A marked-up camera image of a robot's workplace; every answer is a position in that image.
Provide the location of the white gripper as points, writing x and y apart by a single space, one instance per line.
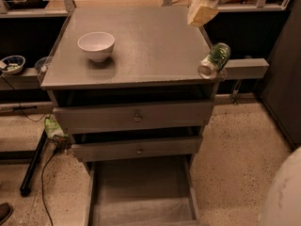
202 11

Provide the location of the green soda can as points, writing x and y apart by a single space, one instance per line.
215 61

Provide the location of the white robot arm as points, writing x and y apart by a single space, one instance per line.
246 173

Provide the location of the grey drawer cabinet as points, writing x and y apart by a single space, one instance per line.
155 59

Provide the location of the middle grey drawer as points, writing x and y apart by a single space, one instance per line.
103 151

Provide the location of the top grey drawer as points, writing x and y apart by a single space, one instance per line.
113 118

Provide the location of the bottom grey open drawer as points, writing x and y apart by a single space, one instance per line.
154 191

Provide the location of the grey side shelf beam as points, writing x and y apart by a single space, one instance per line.
247 68

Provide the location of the white ceramic bowl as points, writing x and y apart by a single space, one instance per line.
97 46

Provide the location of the clear plastic cup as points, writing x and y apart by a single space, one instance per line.
42 65

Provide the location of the grey left low shelf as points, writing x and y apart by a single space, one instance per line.
26 79

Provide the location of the green snack bag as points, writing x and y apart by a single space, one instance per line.
53 130

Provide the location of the black metal floor bar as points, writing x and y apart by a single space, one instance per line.
25 186

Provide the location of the dark shoe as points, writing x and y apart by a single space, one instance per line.
5 211

